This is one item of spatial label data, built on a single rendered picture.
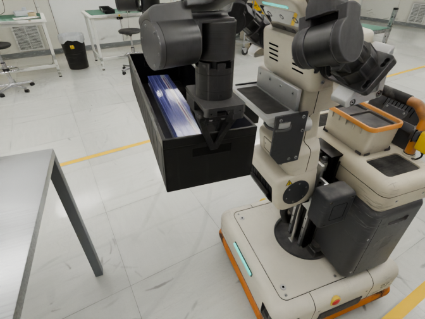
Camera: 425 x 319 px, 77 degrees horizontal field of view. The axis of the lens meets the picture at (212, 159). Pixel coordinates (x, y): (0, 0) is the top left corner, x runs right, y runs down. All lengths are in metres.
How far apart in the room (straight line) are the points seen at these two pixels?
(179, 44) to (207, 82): 0.08
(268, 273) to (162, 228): 0.80
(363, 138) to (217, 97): 0.74
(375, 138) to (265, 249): 0.68
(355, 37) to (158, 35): 0.36
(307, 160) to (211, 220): 1.04
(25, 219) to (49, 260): 0.99
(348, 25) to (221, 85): 0.26
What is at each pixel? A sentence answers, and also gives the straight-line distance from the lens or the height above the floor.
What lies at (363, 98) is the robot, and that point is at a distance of 0.69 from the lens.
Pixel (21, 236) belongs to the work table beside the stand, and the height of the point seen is 0.80.
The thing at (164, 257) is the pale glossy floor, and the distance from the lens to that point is 1.66.
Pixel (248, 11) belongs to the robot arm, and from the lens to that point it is 0.94.
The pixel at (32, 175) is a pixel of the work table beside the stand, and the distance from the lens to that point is 1.06.
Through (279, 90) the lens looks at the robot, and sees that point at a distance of 0.81.
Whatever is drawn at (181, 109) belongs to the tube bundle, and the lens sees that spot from 0.70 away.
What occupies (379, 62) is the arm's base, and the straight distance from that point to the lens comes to 0.66.
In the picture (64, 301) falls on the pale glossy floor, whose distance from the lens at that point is 1.68.
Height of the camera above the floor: 1.35
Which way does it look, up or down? 36 degrees down
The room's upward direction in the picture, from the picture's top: straight up
